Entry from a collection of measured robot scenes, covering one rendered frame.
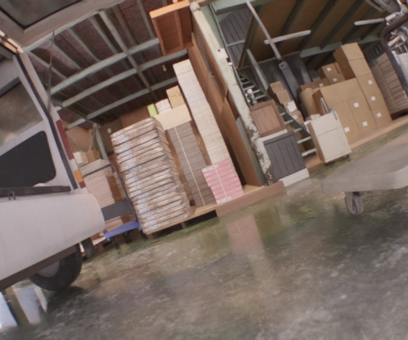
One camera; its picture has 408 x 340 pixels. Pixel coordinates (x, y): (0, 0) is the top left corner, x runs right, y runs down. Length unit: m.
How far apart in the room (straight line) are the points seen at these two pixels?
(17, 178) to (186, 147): 1.77
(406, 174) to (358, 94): 4.29
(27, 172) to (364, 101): 4.99
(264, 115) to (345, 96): 2.48
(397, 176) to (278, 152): 1.93
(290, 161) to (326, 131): 0.55
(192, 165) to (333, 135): 1.58
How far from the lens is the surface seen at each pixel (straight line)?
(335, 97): 4.62
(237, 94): 2.49
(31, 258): 0.95
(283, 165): 2.54
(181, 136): 2.82
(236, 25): 10.74
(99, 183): 4.05
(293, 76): 6.98
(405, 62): 5.71
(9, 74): 2.18
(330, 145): 2.82
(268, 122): 2.57
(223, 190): 2.41
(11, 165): 1.99
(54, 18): 2.02
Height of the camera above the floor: 0.36
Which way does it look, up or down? 2 degrees up
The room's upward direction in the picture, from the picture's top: 21 degrees counter-clockwise
